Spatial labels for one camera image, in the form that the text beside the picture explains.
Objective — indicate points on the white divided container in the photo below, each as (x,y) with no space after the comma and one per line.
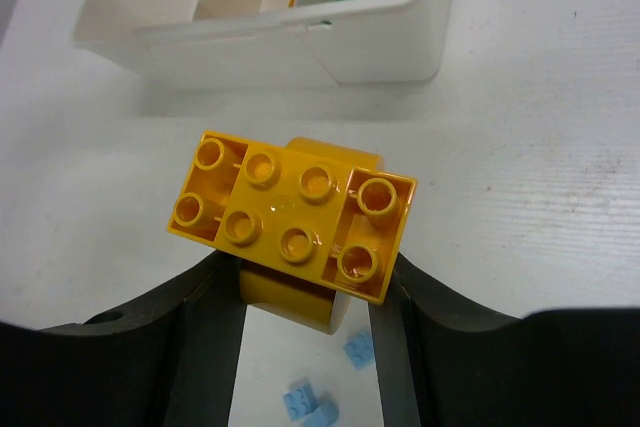
(237,44)

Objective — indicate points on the light blue small lego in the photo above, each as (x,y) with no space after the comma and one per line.
(359,349)
(325,415)
(299,401)

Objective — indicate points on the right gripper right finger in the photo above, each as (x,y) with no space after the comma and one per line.
(445,360)

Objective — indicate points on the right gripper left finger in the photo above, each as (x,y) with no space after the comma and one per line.
(166,358)

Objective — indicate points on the yellow arched lego brick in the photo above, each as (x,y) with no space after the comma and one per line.
(313,224)

